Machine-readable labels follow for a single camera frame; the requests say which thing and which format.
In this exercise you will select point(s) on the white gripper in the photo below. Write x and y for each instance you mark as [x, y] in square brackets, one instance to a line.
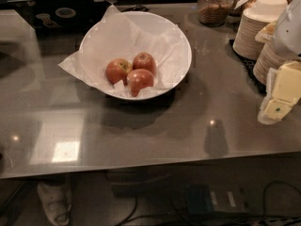
[289, 32]

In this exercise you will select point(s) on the black laptop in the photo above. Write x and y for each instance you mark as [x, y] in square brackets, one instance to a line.
[60, 14]

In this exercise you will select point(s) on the dark box under table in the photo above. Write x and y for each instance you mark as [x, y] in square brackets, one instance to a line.
[209, 200]

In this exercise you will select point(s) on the rear stack paper bowls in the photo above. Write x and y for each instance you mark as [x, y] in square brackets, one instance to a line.
[254, 19]

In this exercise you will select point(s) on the white shoe under table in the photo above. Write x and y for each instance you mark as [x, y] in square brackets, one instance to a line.
[56, 202]

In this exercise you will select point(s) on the red apple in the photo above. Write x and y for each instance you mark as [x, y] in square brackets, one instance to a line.
[145, 61]
[117, 70]
[139, 79]

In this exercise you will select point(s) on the black rubber mat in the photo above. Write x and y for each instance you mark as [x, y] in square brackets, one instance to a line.
[248, 66]

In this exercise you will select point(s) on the stack paper bowls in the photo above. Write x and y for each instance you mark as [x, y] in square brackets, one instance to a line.
[267, 59]
[254, 19]

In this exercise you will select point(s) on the white paper liner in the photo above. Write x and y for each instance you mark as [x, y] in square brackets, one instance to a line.
[113, 41]

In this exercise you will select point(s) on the glass jar with grains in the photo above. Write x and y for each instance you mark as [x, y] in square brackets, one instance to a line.
[214, 12]

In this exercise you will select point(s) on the front stack paper bowls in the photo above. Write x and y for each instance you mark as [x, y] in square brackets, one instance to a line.
[267, 59]

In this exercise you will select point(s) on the white ceramic bowl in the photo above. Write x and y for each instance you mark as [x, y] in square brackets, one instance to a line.
[175, 44]

